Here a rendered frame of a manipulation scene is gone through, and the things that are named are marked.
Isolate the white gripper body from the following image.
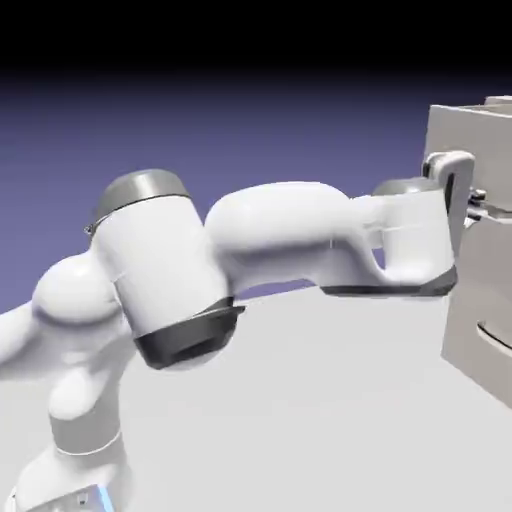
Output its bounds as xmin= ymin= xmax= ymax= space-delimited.
xmin=439 ymin=151 xmax=477 ymax=243

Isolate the curved drawer handle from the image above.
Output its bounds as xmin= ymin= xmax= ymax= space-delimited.
xmin=475 ymin=319 xmax=512 ymax=355

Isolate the pale grey drawer front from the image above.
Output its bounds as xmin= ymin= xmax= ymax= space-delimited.
xmin=440 ymin=215 xmax=512 ymax=411
xmin=424 ymin=94 xmax=512 ymax=219

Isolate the pale grey cabinet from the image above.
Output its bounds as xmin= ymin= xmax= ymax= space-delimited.
xmin=439 ymin=94 xmax=512 ymax=411

